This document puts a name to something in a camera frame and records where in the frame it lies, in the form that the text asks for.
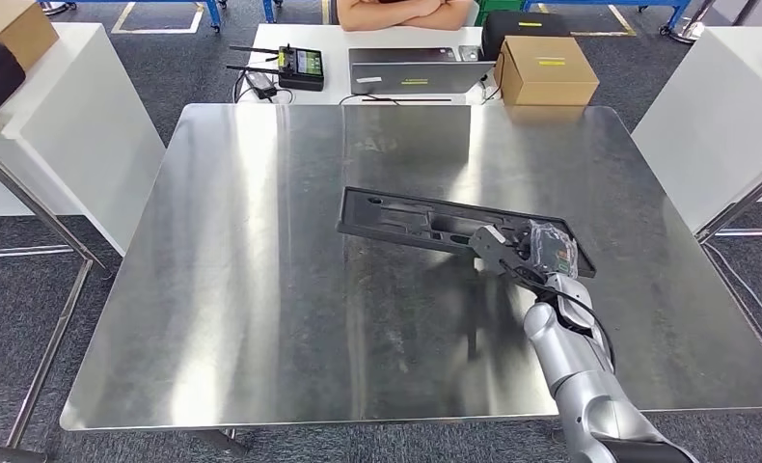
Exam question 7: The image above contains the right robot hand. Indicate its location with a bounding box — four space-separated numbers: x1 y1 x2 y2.
515 219 581 280

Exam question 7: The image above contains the black plastic panel part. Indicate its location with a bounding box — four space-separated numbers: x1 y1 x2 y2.
336 186 598 279

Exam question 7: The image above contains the stainless steel workbench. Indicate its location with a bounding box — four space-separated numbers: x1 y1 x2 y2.
59 101 762 458

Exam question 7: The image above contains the cardboard box with yellow label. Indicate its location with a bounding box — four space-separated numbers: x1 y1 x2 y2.
494 35 601 108

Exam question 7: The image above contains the grey laptop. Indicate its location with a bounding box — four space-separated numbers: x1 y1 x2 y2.
347 46 496 97

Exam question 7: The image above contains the green crate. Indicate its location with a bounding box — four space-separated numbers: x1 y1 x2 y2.
473 0 526 27

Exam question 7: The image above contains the person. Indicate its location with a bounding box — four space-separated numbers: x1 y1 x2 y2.
336 0 475 32

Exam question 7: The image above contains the black controller with antennas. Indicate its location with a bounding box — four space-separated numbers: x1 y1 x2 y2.
226 42 326 93

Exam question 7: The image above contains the white desk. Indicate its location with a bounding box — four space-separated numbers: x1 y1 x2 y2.
236 23 503 107

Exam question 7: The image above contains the black power adapter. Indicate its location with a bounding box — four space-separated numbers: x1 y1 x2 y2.
245 69 279 100

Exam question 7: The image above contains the plain cardboard box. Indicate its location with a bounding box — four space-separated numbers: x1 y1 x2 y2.
0 0 60 71

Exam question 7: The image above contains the black cable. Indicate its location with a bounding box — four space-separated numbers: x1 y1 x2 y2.
339 94 453 107
502 260 616 376

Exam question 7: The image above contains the white floor cable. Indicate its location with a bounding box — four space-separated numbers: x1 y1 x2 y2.
706 242 762 367

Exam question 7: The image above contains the silver stanchion post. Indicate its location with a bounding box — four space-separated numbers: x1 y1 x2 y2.
667 0 720 44

